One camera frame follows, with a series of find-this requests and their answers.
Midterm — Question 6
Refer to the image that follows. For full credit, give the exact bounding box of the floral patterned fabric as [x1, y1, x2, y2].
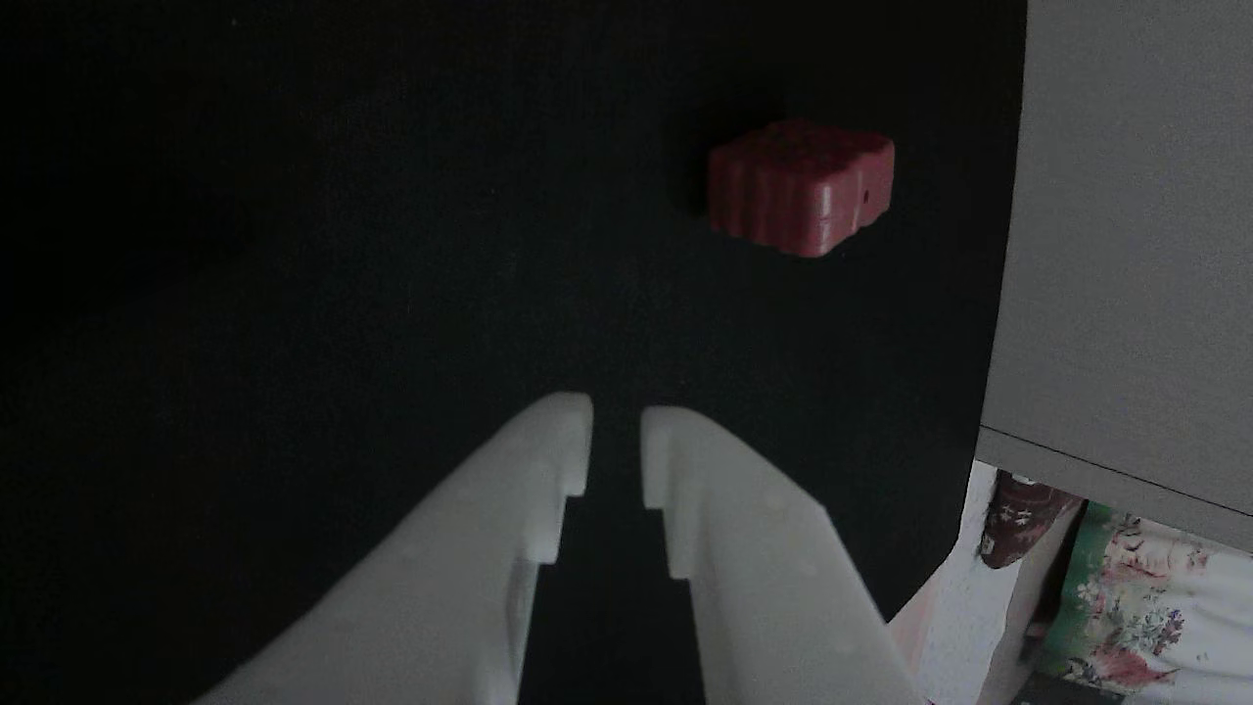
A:
[1036, 499, 1253, 705]

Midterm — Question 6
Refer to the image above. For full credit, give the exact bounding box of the red brick-shaped toy block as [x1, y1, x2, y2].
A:
[707, 119, 896, 259]

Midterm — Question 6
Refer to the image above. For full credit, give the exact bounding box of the black desk mat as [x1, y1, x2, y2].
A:
[0, 0, 1029, 705]

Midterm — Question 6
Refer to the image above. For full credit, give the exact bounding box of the dark red patterned fabric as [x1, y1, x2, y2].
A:
[979, 470, 1088, 571]

